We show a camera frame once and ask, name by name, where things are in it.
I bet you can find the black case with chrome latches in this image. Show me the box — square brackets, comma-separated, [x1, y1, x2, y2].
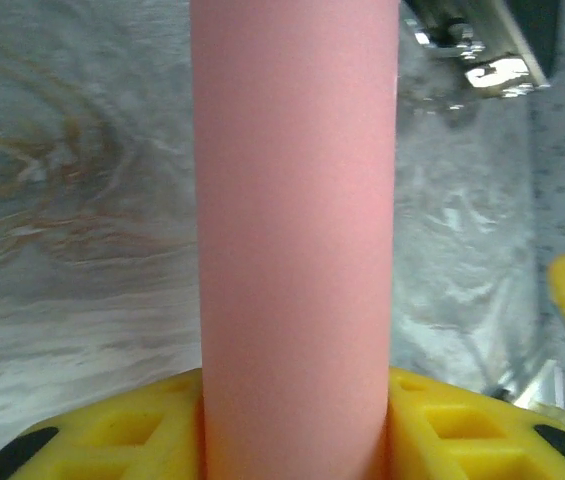
[400, 0, 561, 101]

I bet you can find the aluminium table side rail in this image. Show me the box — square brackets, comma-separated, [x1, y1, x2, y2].
[484, 357, 565, 436]

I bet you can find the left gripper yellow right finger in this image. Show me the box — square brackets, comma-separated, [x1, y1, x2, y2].
[385, 366, 565, 480]

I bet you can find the pink square paper sheet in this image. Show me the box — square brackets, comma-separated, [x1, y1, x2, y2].
[189, 0, 402, 480]

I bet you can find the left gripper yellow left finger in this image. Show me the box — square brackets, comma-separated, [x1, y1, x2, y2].
[0, 368, 207, 480]

